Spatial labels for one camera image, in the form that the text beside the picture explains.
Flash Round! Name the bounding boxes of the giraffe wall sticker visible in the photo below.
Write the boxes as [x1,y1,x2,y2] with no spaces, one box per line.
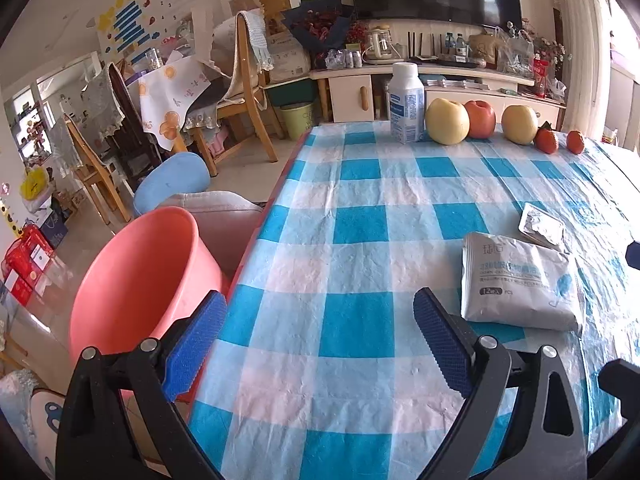
[0,180,26,237]

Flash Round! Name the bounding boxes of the silver foil wrapper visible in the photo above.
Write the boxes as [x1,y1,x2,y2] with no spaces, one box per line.
[518,202,566,252]

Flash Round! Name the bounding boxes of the red snack pack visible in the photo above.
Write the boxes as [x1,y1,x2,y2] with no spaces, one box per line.
[532,57,551,97]

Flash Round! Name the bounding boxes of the brown paper bag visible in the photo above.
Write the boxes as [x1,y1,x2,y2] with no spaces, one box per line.
[467,34,501,66]

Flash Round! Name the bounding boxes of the light wooden chair knitted cover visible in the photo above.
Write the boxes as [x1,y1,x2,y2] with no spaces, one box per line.
[192,9,280,177]

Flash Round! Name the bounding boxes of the white television cabinet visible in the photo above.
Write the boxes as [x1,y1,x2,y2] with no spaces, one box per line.
[309,62,569,126]

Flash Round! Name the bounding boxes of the yellow bag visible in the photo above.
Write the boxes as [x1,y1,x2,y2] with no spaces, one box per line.
[20,167,51,201]

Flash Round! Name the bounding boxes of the black router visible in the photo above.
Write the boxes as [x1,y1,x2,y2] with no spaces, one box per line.
[407,31,442,62]

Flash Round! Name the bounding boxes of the pink plastic bucket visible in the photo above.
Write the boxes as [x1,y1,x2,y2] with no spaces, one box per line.
[69,208,232,404]

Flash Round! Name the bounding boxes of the white rice sack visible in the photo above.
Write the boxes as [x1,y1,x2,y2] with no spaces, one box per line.
[265,34,311,84]

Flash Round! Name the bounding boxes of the clear plastic bag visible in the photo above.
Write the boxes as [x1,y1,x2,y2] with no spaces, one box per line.
[500,30,535,79]

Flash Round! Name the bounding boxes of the blue white checkered tablecloth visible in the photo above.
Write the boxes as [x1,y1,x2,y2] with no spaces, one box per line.
[187,120,640,480]

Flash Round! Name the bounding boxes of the small yellow apple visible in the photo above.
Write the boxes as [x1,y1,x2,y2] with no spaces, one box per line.
[501,105,540,146]

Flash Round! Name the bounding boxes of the red apple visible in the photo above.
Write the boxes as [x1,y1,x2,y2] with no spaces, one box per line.
[464,100,497,140]

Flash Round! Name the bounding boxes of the green crate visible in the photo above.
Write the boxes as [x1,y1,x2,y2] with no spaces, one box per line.
[263,80,316,109]

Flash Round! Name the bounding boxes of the blue white patterned cushion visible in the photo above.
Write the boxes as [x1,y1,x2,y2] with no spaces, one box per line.
[0,369,67,480]

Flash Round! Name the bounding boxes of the large yellow apple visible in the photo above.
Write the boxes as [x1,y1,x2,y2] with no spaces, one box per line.
[425,98,471,146]

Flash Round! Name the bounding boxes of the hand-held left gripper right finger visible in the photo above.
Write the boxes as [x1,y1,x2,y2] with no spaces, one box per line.
[412,287,588,480]

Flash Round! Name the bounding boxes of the dark blue flower bouquet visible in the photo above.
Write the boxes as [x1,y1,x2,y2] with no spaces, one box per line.
[280,2,357,64]

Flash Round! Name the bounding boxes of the dark wooden chair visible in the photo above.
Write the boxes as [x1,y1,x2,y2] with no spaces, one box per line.
[107,60,163,191]

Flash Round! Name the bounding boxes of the light wooden chair lace cover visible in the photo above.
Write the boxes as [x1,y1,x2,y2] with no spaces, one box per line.
[64,112,132,226]

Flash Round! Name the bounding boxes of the pink padded chair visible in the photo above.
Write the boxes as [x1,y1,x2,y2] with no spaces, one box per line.
[157,191,264,282]

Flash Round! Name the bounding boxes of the white wipes packet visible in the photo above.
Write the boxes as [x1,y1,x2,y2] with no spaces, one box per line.
[460,231,585,334]

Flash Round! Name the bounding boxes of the blue yellow wall chart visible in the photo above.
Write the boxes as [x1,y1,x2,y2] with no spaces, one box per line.
[94,0,212,56]

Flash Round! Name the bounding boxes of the blue round stool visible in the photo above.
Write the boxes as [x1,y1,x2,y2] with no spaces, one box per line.
[133,152,211,219]

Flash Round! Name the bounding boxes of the green waste bin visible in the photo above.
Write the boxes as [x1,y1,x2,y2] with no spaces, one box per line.
[278,102,315,141]

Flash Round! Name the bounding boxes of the tangerine with green leaf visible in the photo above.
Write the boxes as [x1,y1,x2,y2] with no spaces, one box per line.
[534,122,560,155]

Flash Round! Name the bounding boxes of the glass electric kettle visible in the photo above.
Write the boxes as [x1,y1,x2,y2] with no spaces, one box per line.
[362,27,396,65]

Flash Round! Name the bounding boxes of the table with orange print cloth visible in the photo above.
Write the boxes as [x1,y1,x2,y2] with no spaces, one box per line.
[137,55,221,153]

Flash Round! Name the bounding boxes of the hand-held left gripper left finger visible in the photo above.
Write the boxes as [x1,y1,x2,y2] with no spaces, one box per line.
[56,290,228,480]

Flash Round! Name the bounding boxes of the red gift boxes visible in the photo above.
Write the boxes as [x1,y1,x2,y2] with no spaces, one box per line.
[2,224,56,307]

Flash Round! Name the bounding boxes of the white bottle with blue label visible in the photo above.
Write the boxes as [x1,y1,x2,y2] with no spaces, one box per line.
[388,62,426,144]

